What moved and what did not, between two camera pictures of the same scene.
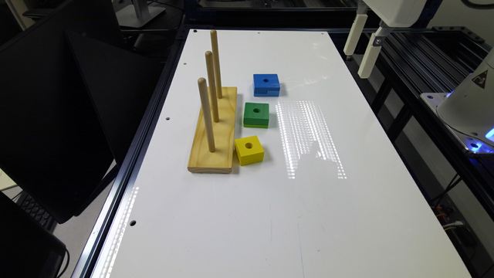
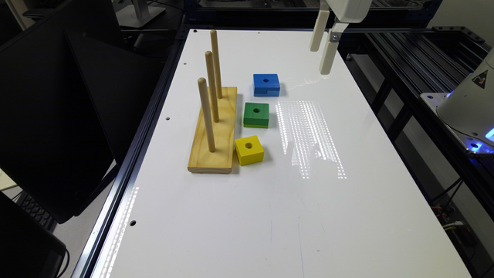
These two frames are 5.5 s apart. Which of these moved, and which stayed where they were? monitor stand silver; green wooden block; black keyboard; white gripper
Moved: white gripper
Stayed: green wooden block; monitor stand silver; black keyboard
